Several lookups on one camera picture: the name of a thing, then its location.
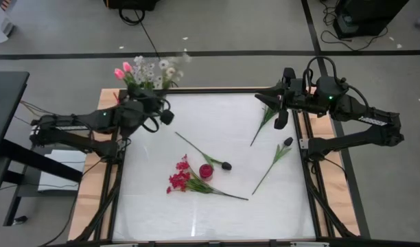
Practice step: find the black equipment box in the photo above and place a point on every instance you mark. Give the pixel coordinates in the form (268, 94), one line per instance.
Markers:
(131, 4)

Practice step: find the black desk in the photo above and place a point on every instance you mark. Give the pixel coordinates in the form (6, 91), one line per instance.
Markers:
(7, 103)

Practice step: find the silver corner bracket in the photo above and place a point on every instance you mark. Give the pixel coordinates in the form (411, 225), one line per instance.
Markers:
(303, 144)

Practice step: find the white flat box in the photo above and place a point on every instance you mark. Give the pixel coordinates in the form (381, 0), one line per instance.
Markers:
(62, 171)

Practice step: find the red ribbed glass vase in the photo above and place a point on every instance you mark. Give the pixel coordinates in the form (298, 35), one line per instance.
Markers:
(206, 171)

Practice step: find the black desk foot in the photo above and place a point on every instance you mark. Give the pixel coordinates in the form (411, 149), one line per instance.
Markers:
(19, 220)

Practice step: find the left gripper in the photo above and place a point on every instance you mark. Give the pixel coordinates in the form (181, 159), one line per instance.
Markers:
(145, 104)

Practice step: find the white daisy bunch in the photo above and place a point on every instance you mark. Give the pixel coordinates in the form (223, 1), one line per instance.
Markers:
(163, 64)

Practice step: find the small red flower bunch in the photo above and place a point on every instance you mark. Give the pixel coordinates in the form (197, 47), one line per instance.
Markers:
(265, 120)

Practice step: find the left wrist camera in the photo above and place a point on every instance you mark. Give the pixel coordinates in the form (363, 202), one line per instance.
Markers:
(167, 117)

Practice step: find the small white blossom bunch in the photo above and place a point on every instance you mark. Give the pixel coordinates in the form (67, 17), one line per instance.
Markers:
(143, 70)

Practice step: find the pink tulip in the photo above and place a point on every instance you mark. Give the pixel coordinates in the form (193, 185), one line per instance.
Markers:
(127, 66)
(119, 73)

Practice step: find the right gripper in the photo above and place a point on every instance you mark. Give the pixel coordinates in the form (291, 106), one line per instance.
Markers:
(294, 96)

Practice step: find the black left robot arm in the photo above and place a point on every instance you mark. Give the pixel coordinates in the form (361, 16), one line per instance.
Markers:
(76, 120)

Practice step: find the dark tulip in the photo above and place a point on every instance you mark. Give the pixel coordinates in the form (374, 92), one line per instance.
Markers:
(226, 166)
(288, 141)

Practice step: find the black aluminium table frame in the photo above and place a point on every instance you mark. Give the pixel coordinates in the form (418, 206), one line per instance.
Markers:
(213, 91)

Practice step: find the large red flower bunch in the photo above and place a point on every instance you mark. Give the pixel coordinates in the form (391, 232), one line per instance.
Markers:
(180, 178)

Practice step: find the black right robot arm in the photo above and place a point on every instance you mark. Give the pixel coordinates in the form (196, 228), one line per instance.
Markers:
(368, 120)

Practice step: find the black computer tower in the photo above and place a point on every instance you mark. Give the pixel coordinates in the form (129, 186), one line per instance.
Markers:
(368, 17)

